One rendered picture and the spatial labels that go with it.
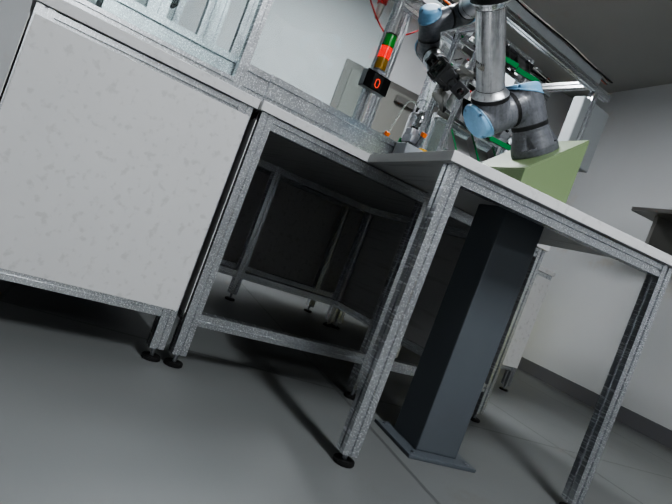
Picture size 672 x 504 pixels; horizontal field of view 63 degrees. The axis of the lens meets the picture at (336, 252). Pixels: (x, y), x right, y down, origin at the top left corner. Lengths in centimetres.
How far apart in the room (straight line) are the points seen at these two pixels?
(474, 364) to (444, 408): 17
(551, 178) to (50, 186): 144
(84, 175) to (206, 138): 35
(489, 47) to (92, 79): 109
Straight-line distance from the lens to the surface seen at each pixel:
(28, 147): 162
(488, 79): 177
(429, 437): 187
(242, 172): 172
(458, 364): 183
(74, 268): 167
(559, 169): 188
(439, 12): 201
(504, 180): 153
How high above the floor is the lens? 54
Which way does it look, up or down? 1 degrees down
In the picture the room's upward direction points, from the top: 21 degrees clockwise
